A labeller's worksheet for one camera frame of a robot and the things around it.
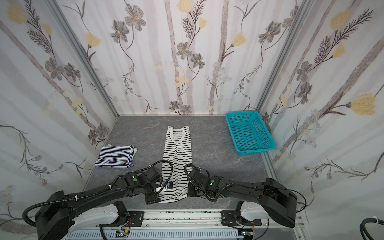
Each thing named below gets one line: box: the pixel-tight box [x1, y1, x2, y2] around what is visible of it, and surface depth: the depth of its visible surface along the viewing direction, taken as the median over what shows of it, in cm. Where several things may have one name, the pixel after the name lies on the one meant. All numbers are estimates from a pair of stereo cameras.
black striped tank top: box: [159, 125, 193, 203], surface depth 98 cm
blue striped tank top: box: [95, 144, 138, 169], surface depth 97 cm
